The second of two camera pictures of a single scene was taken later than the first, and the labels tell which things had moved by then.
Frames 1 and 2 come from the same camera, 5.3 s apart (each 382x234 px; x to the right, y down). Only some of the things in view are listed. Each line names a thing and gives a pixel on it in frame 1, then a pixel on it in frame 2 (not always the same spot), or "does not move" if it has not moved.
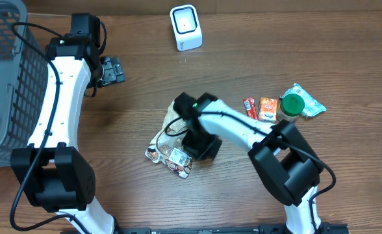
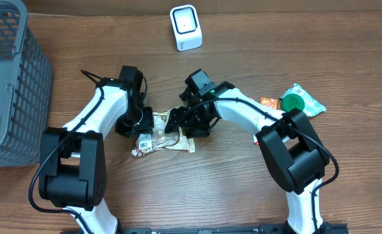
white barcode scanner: (186, 27) does not move
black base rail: (224, 229) does not move
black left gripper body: (114, 72) to (146, 118)
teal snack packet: (312, 105) does not move
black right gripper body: (204, 151) to (177, 118)
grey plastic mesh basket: (15, 82) does not move
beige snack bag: (168, 144) to (147, 143)
